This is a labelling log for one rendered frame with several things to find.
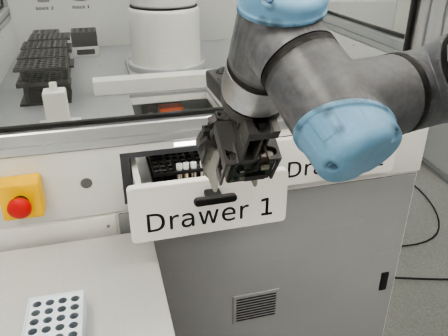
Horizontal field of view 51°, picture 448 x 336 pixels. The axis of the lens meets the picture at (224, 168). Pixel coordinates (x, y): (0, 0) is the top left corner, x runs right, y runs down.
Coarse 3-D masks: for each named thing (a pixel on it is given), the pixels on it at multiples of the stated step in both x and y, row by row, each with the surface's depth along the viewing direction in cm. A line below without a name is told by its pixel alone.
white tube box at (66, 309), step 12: (36, 300) 73; (48, 300) 73; (60, 300) 74; (72, 300) 74; (84, 300) 74; (36, 312) 72; (48, 312) 72; (60, 312) 71; (72, 312) 71; (84, 312) 72; (24, 324) 68; (36, 324) 70; (48, 324) 69; (60, 324) 69; (72, 324) 69; (84, 324) 71
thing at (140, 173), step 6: (132, 162) 95; (138, 162) 108; (144, 162) 108; (132, 168) 92; (138, 168) 105; (144, 168) 105; (132, 174) 93; (138, 174) 90; (144, 174) 102; (150, 174) 102; (132, 180) 92; (138, 180) 88; (144, 180) 100; (150, 180) 100
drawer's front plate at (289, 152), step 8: (280, 144) 96; (288, 144) 97; (280, 152) 97; (288, 152) 98; (296, 152) 98; (288, 160) 99; (296, 160) 99; (304, 160) 100; (392, 160) 106; (296, 168) 100; (304, 168) 101; (312, 168) 101; (376, 168) 106; (384, 168) 106; (392, 168) 107; (296, 176) 101; (304, 176) 101; (312, 176) 102; (288, 184) 101; (296, 184) 102
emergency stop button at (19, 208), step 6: (18, 198) 82; (24, 198) 82; (12, 204) 81; (18, 204) 81; (24, 204) 82; (30, 204) 83; (12, 210) 81; (18, 210) 82; (24, 210) 82; (30, 210) 83; (12, 216) 82; (18, 216) 82; (24, 216) 83
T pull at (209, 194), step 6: (204, 192) 81; (210, 192) 80; (216, 192) 80; (198, 198) 78; (204, 198) 78; (210, 198) 78; (216, 198) 79; (222, 198) 79; (228, 198) 79; (234, 198) 79; (198, 204) 78; (204, 204) 78; (210, 204) 79
